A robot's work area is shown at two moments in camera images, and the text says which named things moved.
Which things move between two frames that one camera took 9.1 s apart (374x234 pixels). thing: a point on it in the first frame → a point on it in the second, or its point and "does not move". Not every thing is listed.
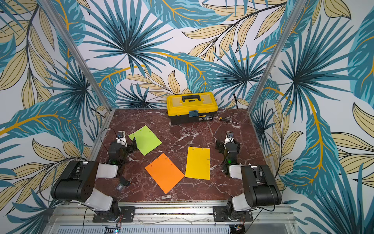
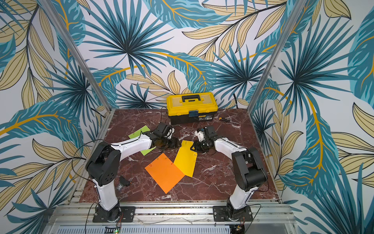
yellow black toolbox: (186, 108) does not move
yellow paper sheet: (198, 163) → (186, 159)
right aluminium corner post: (286, 34) does not move
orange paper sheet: (164, 172) does not move
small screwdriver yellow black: (223, 119) does not move
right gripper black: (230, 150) → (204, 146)
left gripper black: (131, 149) → (175, 143)
